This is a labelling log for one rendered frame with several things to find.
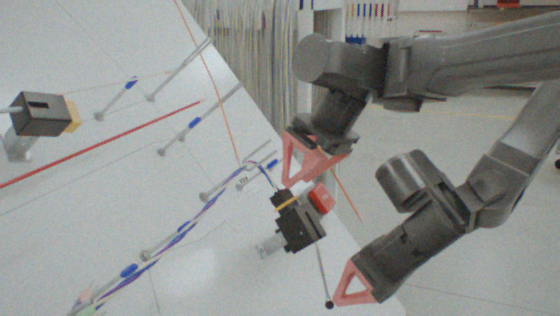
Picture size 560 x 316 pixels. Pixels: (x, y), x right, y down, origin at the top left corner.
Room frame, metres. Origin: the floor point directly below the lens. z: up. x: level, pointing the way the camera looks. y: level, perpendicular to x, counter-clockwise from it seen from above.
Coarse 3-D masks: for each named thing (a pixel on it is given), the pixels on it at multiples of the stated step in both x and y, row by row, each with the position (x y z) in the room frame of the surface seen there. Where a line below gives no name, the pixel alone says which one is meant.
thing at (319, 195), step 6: (318, 186) 0.84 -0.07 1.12; (324, 186) 0.86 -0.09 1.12; (312, 192) 0.82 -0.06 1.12; (318, 192) 0.83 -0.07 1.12; (324, 192) 0.85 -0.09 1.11; (312, 198) 0.82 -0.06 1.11; (318, 198) 0.82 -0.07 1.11; (324, 198) 0.83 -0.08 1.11; (330, 198) 0.85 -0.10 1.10; (318, 204) 0.82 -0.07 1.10; (324, 204) 0.82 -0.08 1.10; (330, 204) 0.83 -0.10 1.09; (318, 210) 0.83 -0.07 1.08; (324, 210) 0.81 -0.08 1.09; (330, 210) 0.82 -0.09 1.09
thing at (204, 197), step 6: (264, 144) 0.62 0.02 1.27; (258, 150) 0.63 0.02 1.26; (276, 150) 0.61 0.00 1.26; (246, 156) 0.63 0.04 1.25; (270, 156) 0.61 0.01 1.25; (258, 162) 0.62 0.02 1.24; (246, 168) 0.63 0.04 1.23; (252, 168) 0.62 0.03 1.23; (216, 186) 0.65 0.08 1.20; (210, 192) 0.65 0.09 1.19; (204, 198) 0.65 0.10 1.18
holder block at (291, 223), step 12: (300, 204) 0.66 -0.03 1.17; (288, 216) 0.64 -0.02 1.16; (300, 216) 0.64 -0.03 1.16; (312, 216) 0.66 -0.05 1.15; (288, 228) 0.64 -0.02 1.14; (300, 228) 0.63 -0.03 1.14; (312, 228) 0.64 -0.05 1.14; (288, 240) 0.64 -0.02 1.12; (300, 240) 0.63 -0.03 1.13; (312, 240) 0.62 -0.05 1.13
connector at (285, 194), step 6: (276, 192) 0.67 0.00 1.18; (282, 192) 0.67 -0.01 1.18; (288, 192) 0.68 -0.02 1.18; (270, 198) 0.67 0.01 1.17; (276, 198) 0.66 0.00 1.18; (282, 198) 0.66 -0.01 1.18; (288, 198) 0.67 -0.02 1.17; (276, 204) 0.66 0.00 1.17; (288, 204) 0.66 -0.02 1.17; (294, 204) 0.67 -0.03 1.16; (282, 210) 0.66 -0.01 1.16; (288, 210) 0.65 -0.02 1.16
